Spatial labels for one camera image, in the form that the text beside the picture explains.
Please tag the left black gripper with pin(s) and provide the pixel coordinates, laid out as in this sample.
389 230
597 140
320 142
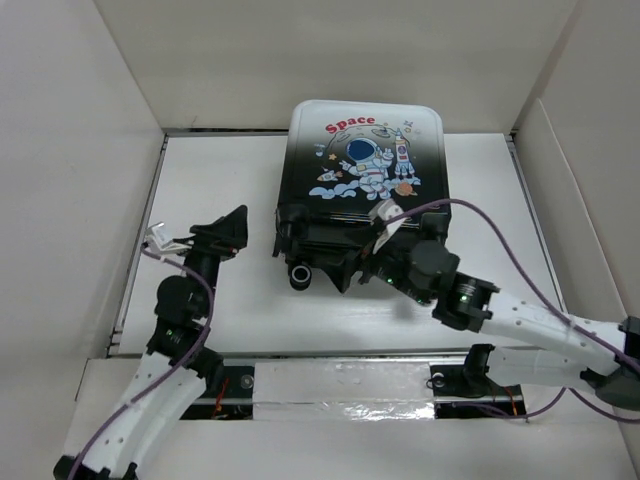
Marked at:
231 230

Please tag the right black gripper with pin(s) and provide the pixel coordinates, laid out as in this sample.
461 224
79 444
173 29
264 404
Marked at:
341 273

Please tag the small space-print suitcase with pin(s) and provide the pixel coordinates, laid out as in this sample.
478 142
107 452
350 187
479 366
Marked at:
341 159

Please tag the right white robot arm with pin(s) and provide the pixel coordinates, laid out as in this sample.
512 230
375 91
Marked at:
596 357

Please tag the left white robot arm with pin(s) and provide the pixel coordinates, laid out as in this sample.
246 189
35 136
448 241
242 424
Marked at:
176 367

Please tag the silver foil tape strip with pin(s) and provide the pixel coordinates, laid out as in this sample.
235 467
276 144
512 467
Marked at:
342 389

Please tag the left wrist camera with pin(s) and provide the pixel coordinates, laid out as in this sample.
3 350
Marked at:
158 240

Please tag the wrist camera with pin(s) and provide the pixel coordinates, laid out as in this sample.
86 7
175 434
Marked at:
387 216
158 240

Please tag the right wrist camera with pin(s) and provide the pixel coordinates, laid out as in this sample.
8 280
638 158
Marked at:
387 216

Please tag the aluminium rail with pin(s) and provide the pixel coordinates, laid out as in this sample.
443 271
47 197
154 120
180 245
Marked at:
247 357

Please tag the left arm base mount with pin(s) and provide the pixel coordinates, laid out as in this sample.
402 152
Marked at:
233 400

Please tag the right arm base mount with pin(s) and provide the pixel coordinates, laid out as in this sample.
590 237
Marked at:
457 398

